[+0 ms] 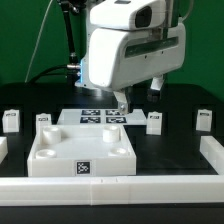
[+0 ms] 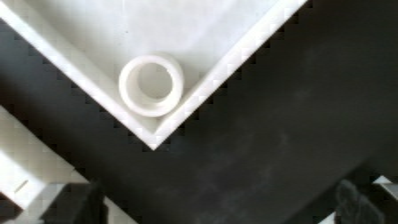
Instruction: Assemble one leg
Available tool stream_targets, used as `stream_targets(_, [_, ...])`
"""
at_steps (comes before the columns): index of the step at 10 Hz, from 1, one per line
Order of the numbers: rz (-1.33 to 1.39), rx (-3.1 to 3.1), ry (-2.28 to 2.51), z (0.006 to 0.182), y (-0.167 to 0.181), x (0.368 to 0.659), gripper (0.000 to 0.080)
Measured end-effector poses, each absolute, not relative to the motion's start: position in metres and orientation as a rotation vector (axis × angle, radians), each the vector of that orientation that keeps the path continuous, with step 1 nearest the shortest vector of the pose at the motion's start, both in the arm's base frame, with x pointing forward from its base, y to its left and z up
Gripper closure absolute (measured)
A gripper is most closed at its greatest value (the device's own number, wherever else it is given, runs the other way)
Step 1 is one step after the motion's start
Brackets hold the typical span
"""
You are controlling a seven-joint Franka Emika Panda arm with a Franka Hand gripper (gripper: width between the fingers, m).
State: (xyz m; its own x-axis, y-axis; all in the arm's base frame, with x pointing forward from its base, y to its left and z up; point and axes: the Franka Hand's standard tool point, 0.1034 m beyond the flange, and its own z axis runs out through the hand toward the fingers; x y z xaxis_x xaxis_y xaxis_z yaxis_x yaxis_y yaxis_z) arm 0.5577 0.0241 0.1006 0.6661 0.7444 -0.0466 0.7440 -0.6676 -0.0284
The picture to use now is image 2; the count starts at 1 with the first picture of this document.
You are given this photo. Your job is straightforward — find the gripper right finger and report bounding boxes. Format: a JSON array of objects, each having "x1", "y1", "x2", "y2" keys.
[{"x1": 333, "y1": 180, "x2": 398, "y2": 224}]

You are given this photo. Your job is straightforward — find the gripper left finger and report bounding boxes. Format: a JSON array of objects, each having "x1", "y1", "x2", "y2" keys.
[{"x1": 40, "y1": 183, "x2": 108, "y2": 224}]

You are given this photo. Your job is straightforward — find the white square tabletop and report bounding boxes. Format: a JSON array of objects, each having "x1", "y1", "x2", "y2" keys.
[{"x1": 0, "y1": 0, "x2": 309, "y2": 148}]

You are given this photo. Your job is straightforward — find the white U-shaped obstacle fence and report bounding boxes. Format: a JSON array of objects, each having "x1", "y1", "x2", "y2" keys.
[{"x1": 0, "y1": 106, "x2": 136, "y2": 224}]

